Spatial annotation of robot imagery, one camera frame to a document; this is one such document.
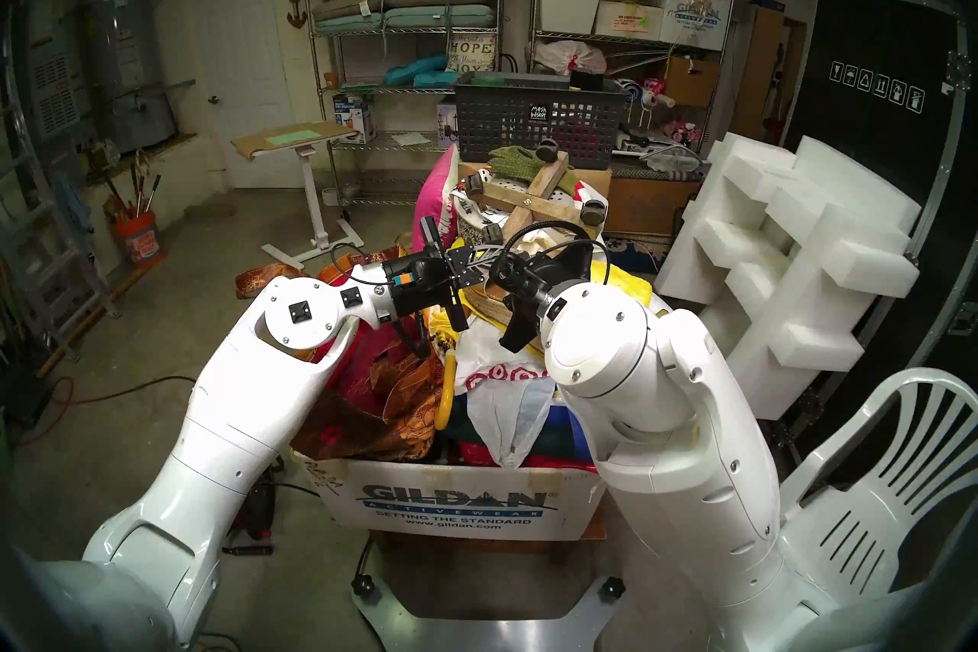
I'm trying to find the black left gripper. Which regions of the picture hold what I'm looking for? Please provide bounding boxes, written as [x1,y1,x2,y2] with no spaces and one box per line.
[382,215,508,335]

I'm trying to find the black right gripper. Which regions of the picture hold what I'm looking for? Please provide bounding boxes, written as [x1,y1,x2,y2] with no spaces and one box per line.
[489,242,612,355]

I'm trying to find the tan espadrille wedge sandal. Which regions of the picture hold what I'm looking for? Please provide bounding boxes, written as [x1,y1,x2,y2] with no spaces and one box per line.
[462,253,551,353]

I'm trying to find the pink white pillow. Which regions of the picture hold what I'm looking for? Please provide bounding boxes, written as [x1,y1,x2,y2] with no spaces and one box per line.
[411,145,461,265]

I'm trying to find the white red-target plastic bag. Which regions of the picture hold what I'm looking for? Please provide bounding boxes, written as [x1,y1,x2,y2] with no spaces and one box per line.
[456,322,566,469]

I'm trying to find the wooden cross caster dolly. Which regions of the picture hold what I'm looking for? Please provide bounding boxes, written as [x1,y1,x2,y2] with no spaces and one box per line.
[462,137,610,263]

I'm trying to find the green knit gloves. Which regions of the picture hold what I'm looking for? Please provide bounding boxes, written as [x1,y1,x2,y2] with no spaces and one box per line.
[487,145,581,194]

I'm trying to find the yellow cloth bag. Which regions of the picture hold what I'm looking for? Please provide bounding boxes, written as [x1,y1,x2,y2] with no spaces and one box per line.
[428,239,654,353]

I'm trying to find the red fabric item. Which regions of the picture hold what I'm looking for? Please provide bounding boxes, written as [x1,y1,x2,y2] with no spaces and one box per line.
[458,440,601,477]

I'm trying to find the dark blue rug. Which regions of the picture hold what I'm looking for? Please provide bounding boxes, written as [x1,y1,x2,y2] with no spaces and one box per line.
[607,236,664,275]

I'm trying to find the dark mesh plastic basket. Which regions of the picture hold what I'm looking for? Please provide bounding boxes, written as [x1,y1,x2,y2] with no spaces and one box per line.
[455,74,629,171]

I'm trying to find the red gold patterned bag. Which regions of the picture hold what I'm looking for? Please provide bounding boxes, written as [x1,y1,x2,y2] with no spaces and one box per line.
[233,247,452,464]

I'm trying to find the brown wooden chest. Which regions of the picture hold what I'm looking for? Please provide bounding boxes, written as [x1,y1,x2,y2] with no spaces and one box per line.
[604,158,708,239]

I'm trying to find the blue white appliance box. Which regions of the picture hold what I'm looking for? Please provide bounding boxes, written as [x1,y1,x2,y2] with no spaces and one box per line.
[332,93,377,146]

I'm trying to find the teal foam pads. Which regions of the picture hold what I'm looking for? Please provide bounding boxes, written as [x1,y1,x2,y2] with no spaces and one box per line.
[384,53,463,87]

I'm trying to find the HOPE printed pillow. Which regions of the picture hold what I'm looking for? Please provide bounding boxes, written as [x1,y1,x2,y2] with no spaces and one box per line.
[447,33,497,75]

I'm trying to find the white red plastic bag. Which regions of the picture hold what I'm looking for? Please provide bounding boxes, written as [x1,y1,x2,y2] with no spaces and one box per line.
[535,39,608,77]

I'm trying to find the white overbed table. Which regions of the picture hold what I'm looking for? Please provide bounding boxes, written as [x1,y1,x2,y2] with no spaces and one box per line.
[231,120,366,271]

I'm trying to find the white Gildan cardboard box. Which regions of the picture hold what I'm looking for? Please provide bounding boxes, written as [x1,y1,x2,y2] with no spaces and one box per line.
[294,448,612,544]

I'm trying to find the mint seat cushion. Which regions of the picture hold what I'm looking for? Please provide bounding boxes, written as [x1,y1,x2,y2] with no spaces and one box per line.
[313,5,497,35]

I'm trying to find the white storage bin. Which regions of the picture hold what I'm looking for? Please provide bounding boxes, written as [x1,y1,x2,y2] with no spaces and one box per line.
[539,0,603,35]

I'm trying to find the white labelled carton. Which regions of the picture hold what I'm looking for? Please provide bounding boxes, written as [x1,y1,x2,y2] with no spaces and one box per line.
[594,0,664,42]

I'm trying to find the white foam packing block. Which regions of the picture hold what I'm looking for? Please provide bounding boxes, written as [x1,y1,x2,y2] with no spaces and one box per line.
[656,133,921,422]

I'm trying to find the white door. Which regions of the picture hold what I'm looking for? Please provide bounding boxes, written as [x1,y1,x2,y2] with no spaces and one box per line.
[186,0,297,189]

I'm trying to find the white Gildan carton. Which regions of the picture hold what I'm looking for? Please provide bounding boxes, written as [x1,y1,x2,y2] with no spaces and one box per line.
[657,0,733,52]

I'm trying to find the brown wooden cabinet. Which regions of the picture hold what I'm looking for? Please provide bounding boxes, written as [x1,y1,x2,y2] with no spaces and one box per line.
[730,5,807,147]

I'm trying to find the orange bucket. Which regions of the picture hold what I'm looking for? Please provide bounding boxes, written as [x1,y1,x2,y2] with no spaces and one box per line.
[111,209,165,268]

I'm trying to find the black flight case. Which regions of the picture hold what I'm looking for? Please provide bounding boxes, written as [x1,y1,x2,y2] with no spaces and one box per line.
[779,0,978,445]

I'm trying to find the aluminium ladder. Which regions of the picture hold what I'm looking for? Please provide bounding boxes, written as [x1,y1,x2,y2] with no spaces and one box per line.
[0,70,119,361]

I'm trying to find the white plastic chair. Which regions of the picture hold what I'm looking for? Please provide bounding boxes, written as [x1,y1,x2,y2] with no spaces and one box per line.
[779,366,978,598]

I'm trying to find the grey water heater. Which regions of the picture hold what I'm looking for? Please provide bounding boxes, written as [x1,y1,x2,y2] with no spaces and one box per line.
[86,0,178,155]

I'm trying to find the blue cloth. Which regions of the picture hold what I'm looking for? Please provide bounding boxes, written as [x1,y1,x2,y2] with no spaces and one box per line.
[52,171,94,235]

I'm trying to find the grey furnace unit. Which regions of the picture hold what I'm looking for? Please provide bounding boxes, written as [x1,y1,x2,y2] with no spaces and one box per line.
[27,39,83,139]

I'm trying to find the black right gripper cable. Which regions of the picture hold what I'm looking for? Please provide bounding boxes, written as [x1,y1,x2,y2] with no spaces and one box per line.
[500,219,614,294]

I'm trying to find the yellow tube handle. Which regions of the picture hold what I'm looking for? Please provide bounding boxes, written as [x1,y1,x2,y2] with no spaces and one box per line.
[436,345,459,430]

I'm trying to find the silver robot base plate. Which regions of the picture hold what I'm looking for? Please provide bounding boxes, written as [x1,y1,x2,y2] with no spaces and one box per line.
[351,574,627,652]

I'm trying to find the red black cord reel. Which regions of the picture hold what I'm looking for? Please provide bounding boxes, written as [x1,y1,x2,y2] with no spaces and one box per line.
[225,471,277,558]

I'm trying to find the black floor cable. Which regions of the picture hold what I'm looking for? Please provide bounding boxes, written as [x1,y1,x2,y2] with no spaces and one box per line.
[73,374,201,422]

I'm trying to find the red floor cord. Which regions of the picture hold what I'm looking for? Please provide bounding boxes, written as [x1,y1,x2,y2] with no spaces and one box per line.
[19,374,77,447]

